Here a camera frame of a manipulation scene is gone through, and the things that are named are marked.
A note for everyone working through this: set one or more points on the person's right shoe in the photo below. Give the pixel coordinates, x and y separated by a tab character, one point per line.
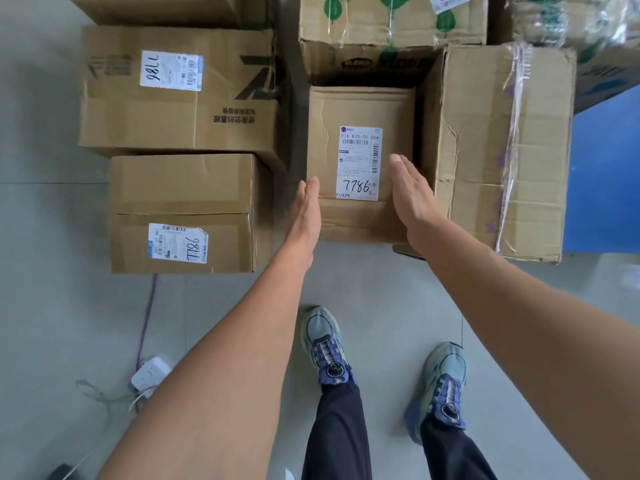
442	374

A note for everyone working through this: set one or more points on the person's right leg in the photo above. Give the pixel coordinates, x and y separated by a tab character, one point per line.
450	459

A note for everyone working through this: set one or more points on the pile of plain cardboard boxes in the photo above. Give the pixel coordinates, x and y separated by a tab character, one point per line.
150	119

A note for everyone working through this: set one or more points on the person's right hand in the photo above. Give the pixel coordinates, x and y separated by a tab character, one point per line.
415	204

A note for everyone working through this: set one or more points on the person's leg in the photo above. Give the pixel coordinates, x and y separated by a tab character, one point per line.
450	459
340	434

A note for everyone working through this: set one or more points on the white power strip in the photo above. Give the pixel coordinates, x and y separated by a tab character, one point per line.
150	374

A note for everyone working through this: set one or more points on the person's right forearm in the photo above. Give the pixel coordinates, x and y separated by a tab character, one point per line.
540	354

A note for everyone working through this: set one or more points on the small brown box 7786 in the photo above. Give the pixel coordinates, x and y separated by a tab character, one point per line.
330	144

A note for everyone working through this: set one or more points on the blue plastic pallet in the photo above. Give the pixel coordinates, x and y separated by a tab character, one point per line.
605	184

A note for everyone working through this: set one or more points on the low brown box 7786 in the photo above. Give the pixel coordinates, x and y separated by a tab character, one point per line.
185	184

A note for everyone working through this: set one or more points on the person's shoe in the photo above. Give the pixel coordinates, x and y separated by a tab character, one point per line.
442	374
322	339

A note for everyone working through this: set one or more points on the person's left hand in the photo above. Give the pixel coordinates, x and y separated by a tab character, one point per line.
305	224

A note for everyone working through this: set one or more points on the person's left forearm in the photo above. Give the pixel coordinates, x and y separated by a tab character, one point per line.
210	384

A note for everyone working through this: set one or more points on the green leaf box 0245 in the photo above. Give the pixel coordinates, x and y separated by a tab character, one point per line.
360	24

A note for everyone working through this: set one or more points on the person's left leg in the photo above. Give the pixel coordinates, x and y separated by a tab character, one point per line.
340	434

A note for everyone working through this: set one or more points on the orange leaf box 8935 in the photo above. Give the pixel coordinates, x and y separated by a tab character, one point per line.
600	59

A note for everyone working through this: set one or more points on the person's left shoe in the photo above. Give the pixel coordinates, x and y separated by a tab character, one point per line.
322	339

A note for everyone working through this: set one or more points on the tall plain brown box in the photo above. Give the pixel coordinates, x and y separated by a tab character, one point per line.
475	144

